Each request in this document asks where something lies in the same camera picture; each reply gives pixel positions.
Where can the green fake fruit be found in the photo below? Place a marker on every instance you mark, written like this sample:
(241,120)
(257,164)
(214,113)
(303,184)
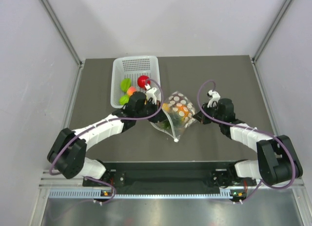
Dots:
(124,99)

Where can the aluminium frame post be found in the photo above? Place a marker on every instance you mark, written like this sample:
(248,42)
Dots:
(61,31)
(272,29)

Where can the slotted cable duct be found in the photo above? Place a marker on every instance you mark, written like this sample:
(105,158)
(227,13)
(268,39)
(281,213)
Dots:
(105,195)

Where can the red fake pomegranate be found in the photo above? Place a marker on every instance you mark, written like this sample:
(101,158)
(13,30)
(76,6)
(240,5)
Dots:
(142,81)

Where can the orange fake pineapple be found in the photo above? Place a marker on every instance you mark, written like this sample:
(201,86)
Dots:
(183,112)

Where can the purple fake fruit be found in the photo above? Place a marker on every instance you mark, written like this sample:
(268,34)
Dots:
(177,99)

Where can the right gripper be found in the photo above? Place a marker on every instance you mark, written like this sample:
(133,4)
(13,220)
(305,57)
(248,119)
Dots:
(201,117)

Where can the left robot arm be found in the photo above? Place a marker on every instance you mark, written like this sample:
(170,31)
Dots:
(68,153)

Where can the white plastic basket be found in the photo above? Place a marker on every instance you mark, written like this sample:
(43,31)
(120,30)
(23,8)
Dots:
(131,67)

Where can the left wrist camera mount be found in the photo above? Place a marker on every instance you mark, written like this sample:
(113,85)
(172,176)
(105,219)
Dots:
(152,93)

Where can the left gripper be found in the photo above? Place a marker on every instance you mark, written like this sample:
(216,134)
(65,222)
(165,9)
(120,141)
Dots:
(160,117)

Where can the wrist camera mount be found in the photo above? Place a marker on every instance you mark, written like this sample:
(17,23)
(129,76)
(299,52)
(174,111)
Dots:
(152,93)
(213,98)

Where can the fake peach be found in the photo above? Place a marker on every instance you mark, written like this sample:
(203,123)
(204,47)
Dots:
(131,90)

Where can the left aluminium frame post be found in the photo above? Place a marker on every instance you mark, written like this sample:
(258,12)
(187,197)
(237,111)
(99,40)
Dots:
(61,31)

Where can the polka dot zip bag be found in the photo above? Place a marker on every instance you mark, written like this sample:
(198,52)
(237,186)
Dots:
(173,126)

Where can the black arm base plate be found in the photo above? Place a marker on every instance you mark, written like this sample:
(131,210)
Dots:
(172,177)

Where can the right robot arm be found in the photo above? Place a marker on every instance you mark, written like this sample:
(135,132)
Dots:
(276,157)

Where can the right aluminium frame post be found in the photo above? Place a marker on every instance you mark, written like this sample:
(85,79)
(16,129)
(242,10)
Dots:
(272,29)

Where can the yellow fake bell pepper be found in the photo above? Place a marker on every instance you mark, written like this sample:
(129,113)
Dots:
(166,107)

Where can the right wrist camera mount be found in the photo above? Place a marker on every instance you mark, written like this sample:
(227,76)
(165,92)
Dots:
(213,98)

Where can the green fake starfruit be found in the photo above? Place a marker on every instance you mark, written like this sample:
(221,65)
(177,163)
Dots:
(125,84)

